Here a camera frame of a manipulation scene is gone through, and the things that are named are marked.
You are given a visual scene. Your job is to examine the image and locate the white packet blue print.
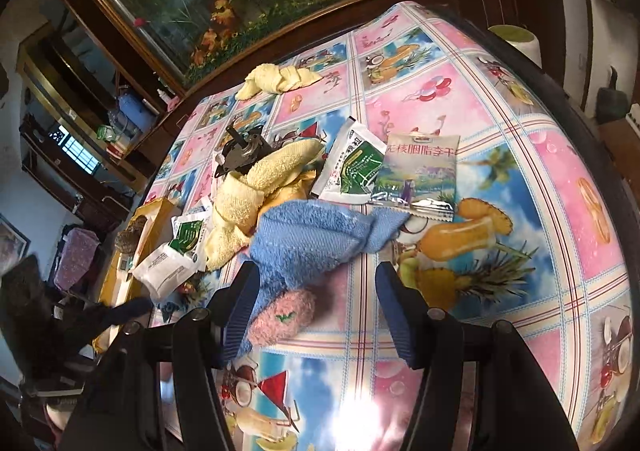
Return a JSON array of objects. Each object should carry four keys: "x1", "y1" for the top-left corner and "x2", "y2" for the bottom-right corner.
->
[{"x1": 132, "y1": 243, "x2": 201, "y2": 304}]

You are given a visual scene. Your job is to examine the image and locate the yellow cardboard box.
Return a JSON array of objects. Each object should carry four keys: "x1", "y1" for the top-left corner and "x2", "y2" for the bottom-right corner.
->
[{"x1": 97, "y1": 198, "x2": 181, "y2": 352}]

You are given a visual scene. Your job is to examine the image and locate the pink cloth on chair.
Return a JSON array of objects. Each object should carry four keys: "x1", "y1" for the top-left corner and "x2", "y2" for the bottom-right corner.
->
[{"x1": 52, "y1": 226, "x2": 102, "y2": 293}]

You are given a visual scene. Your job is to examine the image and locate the pink fuzzy sock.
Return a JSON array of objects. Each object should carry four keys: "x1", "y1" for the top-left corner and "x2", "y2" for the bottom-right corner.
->
[{"x1": 248, "y1": 288, "x2": 318, "y2": 347}]

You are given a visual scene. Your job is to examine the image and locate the grey knitted item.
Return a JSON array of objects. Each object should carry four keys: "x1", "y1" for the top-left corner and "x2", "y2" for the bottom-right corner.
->
[{"x1": 114, "y1": 216, "x2": 151, "y2": 252}]

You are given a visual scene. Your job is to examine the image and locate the landscape print snack packet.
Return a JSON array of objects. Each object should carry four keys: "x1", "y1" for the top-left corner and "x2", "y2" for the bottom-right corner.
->
[{"x1": 370, "y1": 132, "x2": 461, "y2": 222}]

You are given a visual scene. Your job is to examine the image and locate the blue bottle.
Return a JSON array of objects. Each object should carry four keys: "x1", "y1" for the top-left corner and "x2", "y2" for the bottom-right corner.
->
[{"x1": 116, "y1": 90, "x2": 157, "y2": 132}]

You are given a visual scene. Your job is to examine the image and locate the yellow towel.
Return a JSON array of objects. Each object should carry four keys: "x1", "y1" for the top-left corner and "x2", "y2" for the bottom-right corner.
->
[
  {"x1": 235, "y1": 63, "x2": 323, "y2": 102},
  {"x1": 202, "y1": 138, "x2": 326, "y2": 272}
]

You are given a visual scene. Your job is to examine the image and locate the small green white packet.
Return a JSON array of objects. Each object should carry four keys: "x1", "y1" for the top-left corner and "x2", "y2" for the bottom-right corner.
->
[{"x1": 170, "y1": 208, "x2": 211, "y2": 264}]

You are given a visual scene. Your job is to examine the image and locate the fruit print tablecloth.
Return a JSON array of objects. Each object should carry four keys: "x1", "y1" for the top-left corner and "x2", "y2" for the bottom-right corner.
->
[{"x1": 145, "y1": 1, "x2": 636, "y2": 451}]

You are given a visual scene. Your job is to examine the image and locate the dark figurine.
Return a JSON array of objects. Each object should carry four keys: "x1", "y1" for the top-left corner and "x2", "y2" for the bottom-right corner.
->
[{"x1": 596, "y1": 66, "x2": 632, "y2": 126}]

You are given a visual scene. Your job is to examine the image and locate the framed wall picture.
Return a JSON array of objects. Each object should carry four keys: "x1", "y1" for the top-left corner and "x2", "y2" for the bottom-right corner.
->
[{"x1": 0, "y1": 213, "x2": 31, "y2": 263}]

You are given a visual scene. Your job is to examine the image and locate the large green white packet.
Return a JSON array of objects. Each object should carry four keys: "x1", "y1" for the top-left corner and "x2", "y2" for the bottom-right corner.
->
[{"x1": 310, "y1": 116, "x2": 388, "y2": 205}]

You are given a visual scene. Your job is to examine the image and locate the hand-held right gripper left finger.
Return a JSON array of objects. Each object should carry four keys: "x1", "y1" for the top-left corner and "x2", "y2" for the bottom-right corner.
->
[{"x1": 60, "y1": 261, "x2": 263, "y2": 451}]

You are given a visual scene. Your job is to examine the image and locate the yellow cracker packet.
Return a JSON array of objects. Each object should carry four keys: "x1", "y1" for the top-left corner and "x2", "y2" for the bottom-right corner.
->
[{"x1": 277, "y1": 170, "x2": 321, "y2": 202}]

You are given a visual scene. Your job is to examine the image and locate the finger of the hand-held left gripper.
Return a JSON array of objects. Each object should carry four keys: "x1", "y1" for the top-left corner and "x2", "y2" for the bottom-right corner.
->
[{"x1": 75, "y1": 297, "x2": 153, "y2": 349}]

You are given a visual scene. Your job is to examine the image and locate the blue towel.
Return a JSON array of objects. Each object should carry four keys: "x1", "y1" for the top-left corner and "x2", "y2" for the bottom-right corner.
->
[{"x1": 235, "y1": 199, "x2": 413, "y2": 362}]

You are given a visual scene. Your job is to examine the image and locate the folded yellow towel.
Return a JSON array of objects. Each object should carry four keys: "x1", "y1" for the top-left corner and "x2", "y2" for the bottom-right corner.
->
[{"x1": 235, "y1": 63, "x2": 323, "y2": 102}]

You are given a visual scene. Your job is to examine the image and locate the white stool green top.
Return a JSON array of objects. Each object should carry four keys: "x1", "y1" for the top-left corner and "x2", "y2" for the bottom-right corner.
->
[{"x1": 487, "y1": 23, "x2": 544, "y2": 70}]

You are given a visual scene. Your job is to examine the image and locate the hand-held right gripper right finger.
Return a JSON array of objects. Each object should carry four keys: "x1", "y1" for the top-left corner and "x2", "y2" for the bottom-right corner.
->
[{"x1": 375, "y1": 261, "x2": 581, "y2": 451}]

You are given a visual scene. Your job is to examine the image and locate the black metal part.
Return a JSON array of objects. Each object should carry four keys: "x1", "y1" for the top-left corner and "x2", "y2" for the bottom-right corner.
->
[{"x1": 215, "y1": 126, "x2": 277, "y2": 178}]

